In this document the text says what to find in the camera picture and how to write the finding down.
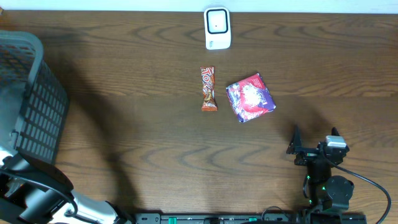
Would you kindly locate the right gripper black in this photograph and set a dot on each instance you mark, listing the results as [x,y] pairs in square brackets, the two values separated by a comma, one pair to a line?
[307,155]

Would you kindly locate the orange Top chocolate bar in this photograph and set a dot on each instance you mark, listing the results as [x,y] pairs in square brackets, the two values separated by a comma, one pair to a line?
[208,83]

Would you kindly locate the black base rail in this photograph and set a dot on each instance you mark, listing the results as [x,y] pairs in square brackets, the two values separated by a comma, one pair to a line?
[277,218]

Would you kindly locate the white barcode scanner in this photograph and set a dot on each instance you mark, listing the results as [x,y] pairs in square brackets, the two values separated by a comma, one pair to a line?
[217,28]

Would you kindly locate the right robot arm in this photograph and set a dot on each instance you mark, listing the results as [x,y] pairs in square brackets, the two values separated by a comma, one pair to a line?
[328,194]

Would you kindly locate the red purple snack packet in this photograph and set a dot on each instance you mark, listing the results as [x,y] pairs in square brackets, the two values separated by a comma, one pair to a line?
[250,98]

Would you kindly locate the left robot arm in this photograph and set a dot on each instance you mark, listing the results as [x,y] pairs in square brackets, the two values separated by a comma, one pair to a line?
[33,191]

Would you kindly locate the dark grey plastic basket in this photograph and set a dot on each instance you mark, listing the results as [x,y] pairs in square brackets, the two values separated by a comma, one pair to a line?
[34,104]

